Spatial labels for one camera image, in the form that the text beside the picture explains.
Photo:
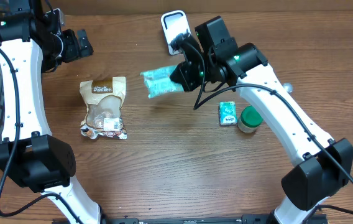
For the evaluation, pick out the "yellow oil bottle grey cap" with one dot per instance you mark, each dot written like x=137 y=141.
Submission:
x=288 y=87

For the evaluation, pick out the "brown snack pouch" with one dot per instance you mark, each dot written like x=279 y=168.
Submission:
x=103 y=100

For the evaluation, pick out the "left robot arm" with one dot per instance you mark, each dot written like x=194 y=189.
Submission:
x=33 y=42

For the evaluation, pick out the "green lid seasoning jar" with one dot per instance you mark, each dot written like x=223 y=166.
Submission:
x=249 y=120

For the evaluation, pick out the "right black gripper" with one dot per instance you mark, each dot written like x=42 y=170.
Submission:
x=186 y=75

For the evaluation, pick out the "white barcode scanner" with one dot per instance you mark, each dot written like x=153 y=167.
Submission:
x=173 y=24

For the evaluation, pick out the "small teal tissue pack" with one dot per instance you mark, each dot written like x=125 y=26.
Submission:
x=227 y=113

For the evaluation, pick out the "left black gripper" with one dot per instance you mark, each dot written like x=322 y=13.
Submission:
x=79 y=45

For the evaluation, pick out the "teal wet wipes pack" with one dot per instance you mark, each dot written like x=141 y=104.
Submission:
x=158 y=81

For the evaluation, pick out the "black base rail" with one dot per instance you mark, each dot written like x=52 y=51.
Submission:
x=245 y=219

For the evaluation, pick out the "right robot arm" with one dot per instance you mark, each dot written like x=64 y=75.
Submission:
x=321 y=164

